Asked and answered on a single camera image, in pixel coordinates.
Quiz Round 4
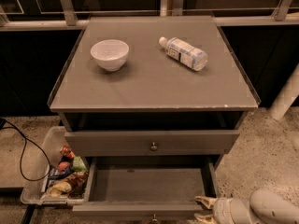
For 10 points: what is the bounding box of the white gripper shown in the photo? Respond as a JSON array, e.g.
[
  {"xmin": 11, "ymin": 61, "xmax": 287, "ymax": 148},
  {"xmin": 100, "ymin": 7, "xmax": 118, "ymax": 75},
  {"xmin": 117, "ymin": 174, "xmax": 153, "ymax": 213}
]
[{"xmin": 194, "ymin": 196, "xmax": 235, "ymax": 224}]

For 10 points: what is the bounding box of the grey drawer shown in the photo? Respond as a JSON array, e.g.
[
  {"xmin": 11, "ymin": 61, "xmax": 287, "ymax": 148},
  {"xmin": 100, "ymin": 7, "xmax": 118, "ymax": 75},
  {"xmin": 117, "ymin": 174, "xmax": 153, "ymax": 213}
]
[
  {"xmin": 64, "ymin": 130, "xmax": 239, "ymax": 157},
  {"xmin": 73, "ymin": 156, "xmax": 219, "ymax": 221}
]

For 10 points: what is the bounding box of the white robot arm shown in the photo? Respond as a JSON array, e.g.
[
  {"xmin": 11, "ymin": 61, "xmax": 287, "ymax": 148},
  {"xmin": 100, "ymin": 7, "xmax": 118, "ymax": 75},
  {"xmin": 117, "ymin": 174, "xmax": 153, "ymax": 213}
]
[{"xmin": 194, "ymin": 189, "xmax": 299, "ymax": 224}]

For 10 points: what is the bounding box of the grey drawer cabinet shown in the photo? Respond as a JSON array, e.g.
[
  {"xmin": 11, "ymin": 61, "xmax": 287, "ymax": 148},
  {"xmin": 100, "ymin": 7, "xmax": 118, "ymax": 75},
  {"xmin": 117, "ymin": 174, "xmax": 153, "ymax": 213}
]
[{"xmin": 47, "ymin": 15, "xmax": 262, "ymax": 224}]

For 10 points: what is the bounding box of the grey top drawer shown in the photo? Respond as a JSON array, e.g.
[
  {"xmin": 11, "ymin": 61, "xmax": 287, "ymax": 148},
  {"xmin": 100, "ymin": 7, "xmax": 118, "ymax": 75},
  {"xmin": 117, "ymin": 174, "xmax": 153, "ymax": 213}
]
[{"xmin": 64, "ymin": 130, "xmax": 239, "ymax": 157}]

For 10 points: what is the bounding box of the brown snack bag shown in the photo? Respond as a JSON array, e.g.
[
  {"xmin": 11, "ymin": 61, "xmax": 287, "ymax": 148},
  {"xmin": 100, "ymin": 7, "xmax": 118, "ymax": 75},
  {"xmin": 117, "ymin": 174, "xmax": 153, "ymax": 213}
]
[{"xmin": 46, "ymin": 172, "xmax": 89, "ymax": 197}]

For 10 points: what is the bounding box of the green snack packet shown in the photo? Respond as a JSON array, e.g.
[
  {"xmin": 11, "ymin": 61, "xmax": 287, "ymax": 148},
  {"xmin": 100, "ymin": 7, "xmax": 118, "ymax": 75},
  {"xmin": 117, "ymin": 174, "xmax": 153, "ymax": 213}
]
[{"xmin": 72, "ymin": 156, "xmax": 88, "ymax": 172}]

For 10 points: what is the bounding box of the white pole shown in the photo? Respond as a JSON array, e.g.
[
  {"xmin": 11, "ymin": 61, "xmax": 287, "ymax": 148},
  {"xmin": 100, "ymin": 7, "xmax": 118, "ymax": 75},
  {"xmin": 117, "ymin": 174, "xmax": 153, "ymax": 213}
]
[{"xmin": 268, "ymin": 64, "xmax": 299, "ymax": 119}]

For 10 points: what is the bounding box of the clear plastic storage bin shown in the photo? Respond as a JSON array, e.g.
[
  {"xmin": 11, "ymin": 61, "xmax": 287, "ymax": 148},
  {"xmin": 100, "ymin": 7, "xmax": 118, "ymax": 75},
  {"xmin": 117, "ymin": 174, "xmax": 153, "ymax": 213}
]
[{"xmin": 21, "ymin": 126, "xmax": 87, "ymax": 205}]

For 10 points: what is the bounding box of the clear plastic water bottle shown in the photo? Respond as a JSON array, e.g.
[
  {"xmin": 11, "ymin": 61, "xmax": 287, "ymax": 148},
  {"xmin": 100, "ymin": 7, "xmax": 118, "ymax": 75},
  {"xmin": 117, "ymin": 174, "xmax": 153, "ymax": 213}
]
[{"xmin": 159, "ymin": 36, "xmax": 208, "ymax": 72}]

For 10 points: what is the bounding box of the red snack packet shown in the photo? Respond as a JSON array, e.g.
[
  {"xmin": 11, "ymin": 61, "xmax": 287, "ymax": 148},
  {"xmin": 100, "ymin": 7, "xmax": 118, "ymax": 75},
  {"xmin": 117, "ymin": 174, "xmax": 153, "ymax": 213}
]
[{"xmin": 60, "ymin": 146, "xmax": 75, "ymax": 160}]

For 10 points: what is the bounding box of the blue snack packet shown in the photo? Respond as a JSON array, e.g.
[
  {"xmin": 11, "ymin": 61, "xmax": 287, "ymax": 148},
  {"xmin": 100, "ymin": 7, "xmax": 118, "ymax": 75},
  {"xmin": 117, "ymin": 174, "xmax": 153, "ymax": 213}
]
[{"xmin": 48, "ymin": 166, "xmax": 73, "ymax": 180}]

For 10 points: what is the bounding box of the white ceramic bowl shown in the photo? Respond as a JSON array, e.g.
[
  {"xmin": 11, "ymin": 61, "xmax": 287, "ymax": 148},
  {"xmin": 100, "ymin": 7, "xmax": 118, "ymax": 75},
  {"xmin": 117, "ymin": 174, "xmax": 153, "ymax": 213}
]
[{"xmin": 90, "ymin": 39, "xmax": 129, "ymax": 72}]

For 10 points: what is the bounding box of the black cable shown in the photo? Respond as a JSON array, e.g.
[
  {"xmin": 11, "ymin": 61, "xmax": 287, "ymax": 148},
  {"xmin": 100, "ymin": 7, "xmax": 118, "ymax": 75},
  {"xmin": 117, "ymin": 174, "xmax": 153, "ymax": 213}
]
[{"xmin": 0, "ymin": 118, "xmax": 52, "ymax": 183}]

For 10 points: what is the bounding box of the metal window rail frame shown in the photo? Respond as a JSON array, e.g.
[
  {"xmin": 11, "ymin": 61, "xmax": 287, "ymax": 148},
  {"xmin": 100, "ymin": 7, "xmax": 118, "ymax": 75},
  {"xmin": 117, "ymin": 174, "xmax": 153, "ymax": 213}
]
[{"xmin": 0, "ymin": 0, "xmax": 299, "ymax": 30}]

